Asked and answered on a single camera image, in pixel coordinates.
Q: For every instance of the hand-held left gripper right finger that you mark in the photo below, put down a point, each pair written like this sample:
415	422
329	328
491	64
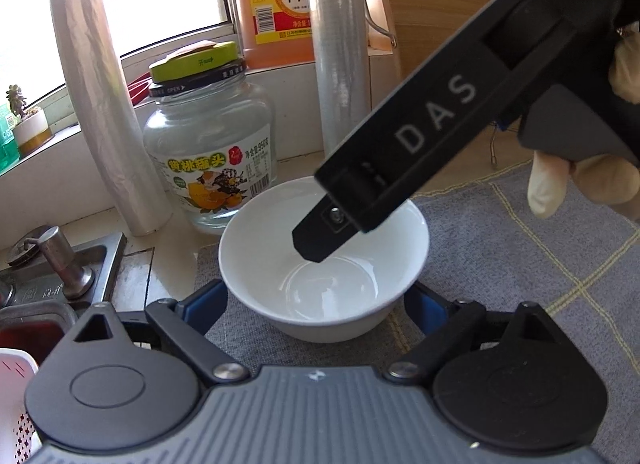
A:
425	311

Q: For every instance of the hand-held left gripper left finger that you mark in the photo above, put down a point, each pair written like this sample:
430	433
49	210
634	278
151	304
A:
205	306

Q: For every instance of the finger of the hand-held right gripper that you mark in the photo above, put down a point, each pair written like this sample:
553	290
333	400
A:
510	123
315	239

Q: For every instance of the plain white bowl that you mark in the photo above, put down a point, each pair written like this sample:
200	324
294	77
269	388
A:
270	264

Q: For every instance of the person's right hand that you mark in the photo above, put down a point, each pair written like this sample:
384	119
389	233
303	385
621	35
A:
545	189

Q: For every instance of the grey checked cloth mat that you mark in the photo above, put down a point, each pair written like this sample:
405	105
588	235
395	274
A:
500	269

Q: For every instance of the steel sink faucet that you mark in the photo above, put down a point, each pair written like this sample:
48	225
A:
107	264

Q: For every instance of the clear plastic wrap roll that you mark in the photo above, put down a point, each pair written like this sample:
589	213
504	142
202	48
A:
110	118
340	68

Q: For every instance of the glass jar with green lid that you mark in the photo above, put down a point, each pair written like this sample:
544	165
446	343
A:
210	143

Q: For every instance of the metal sink knob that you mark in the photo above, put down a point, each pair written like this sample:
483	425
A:
65	259

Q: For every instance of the red basin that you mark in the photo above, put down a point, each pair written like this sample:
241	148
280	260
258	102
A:
30	336

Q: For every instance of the orange cooking wine jug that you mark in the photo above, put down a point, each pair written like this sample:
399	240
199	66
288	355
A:
270	3

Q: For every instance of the white plastic basket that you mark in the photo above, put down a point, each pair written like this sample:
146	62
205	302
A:
15	394

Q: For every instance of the small potted plant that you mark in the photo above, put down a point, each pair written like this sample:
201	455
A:
30	128

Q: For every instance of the green detergent bottle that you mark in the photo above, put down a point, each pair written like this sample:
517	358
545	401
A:
7	143

